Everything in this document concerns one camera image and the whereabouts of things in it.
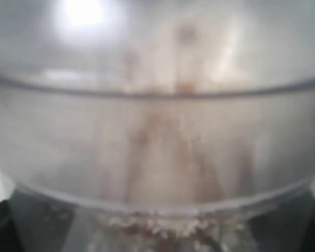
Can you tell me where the clear plastic shaker bottle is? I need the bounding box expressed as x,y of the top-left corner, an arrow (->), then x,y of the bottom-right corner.
0,1 -> 315,251

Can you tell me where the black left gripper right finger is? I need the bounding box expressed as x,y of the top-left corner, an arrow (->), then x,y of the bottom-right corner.
299,198 -> 315,252

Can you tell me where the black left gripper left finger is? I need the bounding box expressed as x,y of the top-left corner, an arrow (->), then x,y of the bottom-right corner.
0,200 -> 24,252

